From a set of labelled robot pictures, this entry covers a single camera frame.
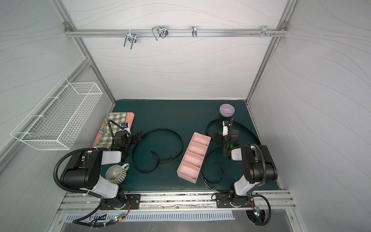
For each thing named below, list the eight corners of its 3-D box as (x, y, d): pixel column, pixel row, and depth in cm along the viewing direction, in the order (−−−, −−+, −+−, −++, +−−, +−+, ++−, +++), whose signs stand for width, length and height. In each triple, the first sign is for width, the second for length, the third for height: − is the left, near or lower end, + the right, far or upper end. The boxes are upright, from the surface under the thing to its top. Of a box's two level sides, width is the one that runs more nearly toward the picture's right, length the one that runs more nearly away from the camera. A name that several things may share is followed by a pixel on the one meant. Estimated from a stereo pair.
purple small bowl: (219, 118, 111) (221, 113, 107) (218, 108, 118) (219, 103, 113) (233, 118, 111) (235, 113, 107) (231, 108, 118) (233, 103, 113)
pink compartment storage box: (176, 176, 83) (175, 172, 79) (193, 135, 101) (193, 131, 96) (196, 184, 80) (197, 181, 76) (210, 141, 98) (211, 137, 93)
